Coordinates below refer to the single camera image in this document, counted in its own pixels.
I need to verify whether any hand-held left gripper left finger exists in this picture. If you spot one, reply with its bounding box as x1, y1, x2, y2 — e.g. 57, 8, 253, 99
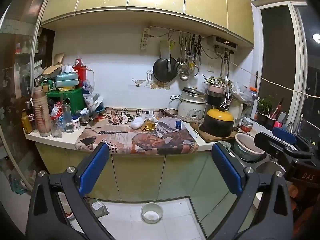
25, 142, 116, 240

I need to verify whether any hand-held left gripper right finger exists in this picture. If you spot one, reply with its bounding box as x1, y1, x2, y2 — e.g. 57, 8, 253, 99
204, 142, 294, 240

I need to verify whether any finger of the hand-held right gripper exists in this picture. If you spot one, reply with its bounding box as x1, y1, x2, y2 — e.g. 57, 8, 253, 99
254, 132, 312, 160
272, 127, 313, 145

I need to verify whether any white printed wrapper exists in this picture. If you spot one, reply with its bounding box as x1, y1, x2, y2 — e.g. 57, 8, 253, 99
120, 112, 132, 125

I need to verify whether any white tissue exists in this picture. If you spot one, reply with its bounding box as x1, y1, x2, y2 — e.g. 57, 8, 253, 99
132, 117, 144, 130

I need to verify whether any gold foil wrapper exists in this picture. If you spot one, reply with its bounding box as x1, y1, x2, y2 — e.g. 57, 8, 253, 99
141, 120, 157, 132

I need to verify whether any white pink rimmed basin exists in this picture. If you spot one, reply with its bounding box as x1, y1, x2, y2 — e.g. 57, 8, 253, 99
234, 133, 266, 155

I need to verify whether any black cup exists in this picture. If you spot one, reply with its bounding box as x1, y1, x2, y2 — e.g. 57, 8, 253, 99
265, 115, 276, 131

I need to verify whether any green patterned basin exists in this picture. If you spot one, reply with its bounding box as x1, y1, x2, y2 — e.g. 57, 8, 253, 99
232, 145, 263, 162

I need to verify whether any stack of small bowls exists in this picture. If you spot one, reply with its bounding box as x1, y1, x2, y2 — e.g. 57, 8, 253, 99
241, 117, 254, 133

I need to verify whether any potted green plant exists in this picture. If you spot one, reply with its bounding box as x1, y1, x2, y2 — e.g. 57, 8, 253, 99
257, 96, 274, 127

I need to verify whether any white plastic bottle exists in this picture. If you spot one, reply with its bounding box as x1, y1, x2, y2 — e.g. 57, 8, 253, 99
250, 97, 259, 121

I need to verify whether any grey paper bag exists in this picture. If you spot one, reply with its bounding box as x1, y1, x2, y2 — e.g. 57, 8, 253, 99
91, 200, 111, 218

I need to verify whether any white thermos jug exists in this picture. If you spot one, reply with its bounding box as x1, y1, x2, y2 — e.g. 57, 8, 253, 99
229, 100, 244, 128

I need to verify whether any printed newspaper sheet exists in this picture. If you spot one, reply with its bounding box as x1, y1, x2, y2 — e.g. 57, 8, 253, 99
75, 107, 199, 155

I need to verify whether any black pot yellow lid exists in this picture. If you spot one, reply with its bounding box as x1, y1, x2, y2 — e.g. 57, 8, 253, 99
201, 107, 234, 138

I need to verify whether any wooden cutting board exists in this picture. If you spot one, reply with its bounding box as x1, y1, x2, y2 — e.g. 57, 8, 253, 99
190, 121, 241, 143

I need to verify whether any dark glass jar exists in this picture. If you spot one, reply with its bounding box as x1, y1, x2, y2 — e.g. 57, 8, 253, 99
80, 109, 90, 126

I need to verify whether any clear plastic bottle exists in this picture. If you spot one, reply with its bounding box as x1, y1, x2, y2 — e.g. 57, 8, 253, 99
62, 102, 75, 134

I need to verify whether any clear drinking glass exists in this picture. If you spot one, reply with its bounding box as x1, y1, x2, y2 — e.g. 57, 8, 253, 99
51, 117, 63, 139

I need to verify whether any blue bowl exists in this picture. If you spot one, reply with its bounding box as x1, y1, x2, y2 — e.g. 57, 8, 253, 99
90, 102, 105, 114

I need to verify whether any small black pot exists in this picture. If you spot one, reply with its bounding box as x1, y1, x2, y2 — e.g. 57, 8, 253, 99
206, 95, 226, 107

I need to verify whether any white round lid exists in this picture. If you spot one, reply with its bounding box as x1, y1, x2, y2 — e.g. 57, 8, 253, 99
89, 93, 104, 111

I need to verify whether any red white snack packet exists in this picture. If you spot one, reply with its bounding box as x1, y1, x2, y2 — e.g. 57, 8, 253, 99
50, 102, 63, 118

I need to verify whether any white rice cooker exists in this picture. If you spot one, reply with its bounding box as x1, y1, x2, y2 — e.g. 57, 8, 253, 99
177, 87, 208, 123

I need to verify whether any pink utensil holder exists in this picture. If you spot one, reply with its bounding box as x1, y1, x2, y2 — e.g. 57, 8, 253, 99
207, 84, 227, 94

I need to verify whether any green metal box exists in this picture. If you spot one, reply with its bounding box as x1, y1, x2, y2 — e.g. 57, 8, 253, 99
46, 87, 86, 111

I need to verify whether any stack of brown paper cups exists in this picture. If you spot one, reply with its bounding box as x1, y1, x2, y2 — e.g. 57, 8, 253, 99
32, 86, 53, 138

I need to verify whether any clear plastic bag bundle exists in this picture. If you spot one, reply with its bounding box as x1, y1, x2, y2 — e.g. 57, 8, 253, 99
82, 80, 94, 108

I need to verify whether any bundle of chopsticks and spoons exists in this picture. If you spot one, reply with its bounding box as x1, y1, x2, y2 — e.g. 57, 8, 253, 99
202, 74, 233, 87

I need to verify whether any white framed window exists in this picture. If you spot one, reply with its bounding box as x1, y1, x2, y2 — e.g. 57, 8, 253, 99
256, 1, 320, 122

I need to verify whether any yellow oil bottle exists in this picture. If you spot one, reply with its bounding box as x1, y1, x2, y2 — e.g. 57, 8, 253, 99
21, 109, 33, 134

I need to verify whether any teal tissue box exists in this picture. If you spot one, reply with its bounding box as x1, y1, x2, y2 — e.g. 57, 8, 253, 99
55, 66, 79, 88

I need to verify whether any red thermos can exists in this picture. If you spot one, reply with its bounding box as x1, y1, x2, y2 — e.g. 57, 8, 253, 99
72, 58, 88, 88

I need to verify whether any brown cardboard piece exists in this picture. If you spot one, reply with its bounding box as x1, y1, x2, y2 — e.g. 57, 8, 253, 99
42, 52, 66, 78

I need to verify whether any steel slotted spoon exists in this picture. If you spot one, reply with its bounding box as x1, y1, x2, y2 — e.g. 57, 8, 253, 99
176, 37, 189, 73

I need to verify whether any black frying pan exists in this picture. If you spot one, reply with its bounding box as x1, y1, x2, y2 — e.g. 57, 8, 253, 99
152, 57, 179, 83

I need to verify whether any etched glass door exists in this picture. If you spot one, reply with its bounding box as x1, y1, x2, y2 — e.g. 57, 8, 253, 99
0, 0, 42, 180

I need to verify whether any dark wooden shelf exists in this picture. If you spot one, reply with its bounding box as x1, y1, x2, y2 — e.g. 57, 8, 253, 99
37, 27, 56, 80

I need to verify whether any steel cleaver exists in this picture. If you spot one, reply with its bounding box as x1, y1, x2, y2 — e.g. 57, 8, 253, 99
160, 41, 172, 72

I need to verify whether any white power strip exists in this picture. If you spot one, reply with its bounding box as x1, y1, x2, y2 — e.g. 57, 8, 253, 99
140, 28, 151, 52

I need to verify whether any beige rope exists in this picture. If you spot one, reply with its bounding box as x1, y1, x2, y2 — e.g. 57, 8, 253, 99
230, 60, 320, 98

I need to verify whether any white cable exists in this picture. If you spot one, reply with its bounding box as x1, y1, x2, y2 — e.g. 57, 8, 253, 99
220, 92, 231, 109

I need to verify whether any beige flexible hose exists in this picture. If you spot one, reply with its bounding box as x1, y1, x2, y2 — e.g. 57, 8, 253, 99
215, 52, 229, 81

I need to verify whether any wire mesh strainer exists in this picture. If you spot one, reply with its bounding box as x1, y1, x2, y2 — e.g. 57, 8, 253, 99
187, 62, 199, 77

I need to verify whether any white wall water heater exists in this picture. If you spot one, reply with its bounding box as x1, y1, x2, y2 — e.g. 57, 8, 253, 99
206, 35, 238, 49

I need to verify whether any yellow wall cabinet unit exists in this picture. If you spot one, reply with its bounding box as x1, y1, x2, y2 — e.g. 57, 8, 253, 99
40, 0, 255, 48

